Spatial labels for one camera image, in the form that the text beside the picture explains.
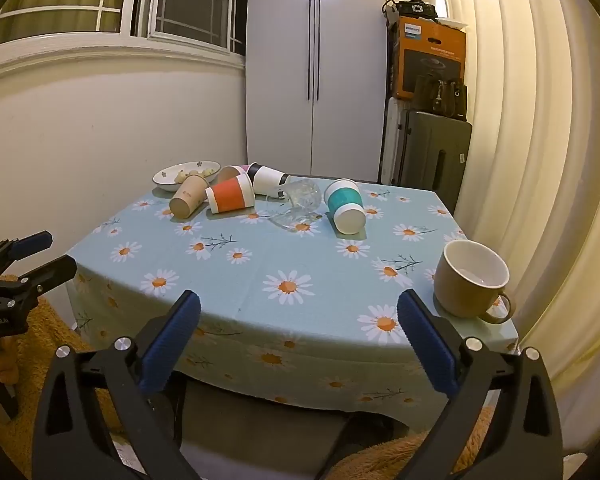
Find white wardrobe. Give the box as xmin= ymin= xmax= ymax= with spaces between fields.
xmin=245 ymin=0 xmax=388 ymax=183

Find brown ceramic mug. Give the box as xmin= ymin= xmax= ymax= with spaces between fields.
xmin=433 ymin=239 xmax=517 ymax=325

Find blue daisy print tablecloth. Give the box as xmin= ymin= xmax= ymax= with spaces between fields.
xmin=66 ymin=176 xmax=521 ymax=433

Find black and white paper cup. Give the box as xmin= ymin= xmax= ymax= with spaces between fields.
xmin=246 ymin=162 xmax=291 ymax=197

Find orange paper cup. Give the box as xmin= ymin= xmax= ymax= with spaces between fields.
xmin=205 ymin=173 xmax=257 ymax=215

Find dark brown handbag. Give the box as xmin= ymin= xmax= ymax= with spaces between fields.
xmin=414 ymin=75 xmax=468 ymax=121

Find yellowish food pieces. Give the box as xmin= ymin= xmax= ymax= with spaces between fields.
xmin=174 ymin=166 xmax=220 ymax=184

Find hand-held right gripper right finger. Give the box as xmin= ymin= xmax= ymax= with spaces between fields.
xmin=316 ymin=289 xmax=565 ymax=480

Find dark grey suitcase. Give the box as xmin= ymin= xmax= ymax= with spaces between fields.
xmin=397 ymin=110 xmax=473 ymax=202

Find white floral bowl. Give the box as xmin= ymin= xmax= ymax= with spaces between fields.
xmin=153 ymin=161 xmax=222 ymax=192

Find clear glass cup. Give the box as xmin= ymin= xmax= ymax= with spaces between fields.
xmin=268 ymin=177 xmax=326 ymax=234

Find beige paper cup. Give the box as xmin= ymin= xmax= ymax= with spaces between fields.
xmin=169 ymin=174 xmax=209 ymax=220

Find teal and white cup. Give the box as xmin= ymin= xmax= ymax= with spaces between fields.
xmin=323 ymin=178 xmax=367 ymax=235

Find orange cardboard box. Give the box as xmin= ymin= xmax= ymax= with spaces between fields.
xmin=391 ymin=15 xmax=467 ymax=101

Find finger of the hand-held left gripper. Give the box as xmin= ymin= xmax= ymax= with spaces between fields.
xmin=0 ymin=254 xmax=78 ymax=295
xmin=0 ymin=230 xmax=54 ymax=281

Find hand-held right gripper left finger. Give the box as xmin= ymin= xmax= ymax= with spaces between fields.
xmin=31 ymin=289 xmax=202 ymax=480

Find white ribbed suitcase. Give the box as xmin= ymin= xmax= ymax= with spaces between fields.
xmin=380 ymin=97 xmax=407 ymax=186

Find white framed window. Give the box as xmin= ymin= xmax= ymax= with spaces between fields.
xmin=0 ymin=0 xmax=251 ymax=56

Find black bag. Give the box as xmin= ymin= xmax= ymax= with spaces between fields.
xmin=382 ymin=0 xmax=437 ymax=19

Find pink paper cup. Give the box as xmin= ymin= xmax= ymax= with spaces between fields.
xmin=216 ymin=164 xmax=251 ymax=186

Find cream curtain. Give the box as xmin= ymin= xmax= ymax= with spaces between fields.
xmin=432 ymin=0 xmax=600 ymax=461

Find orange fuzzy blanket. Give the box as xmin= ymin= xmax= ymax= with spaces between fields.
xmin=0 ymin=274 xmax=501 ymax=480

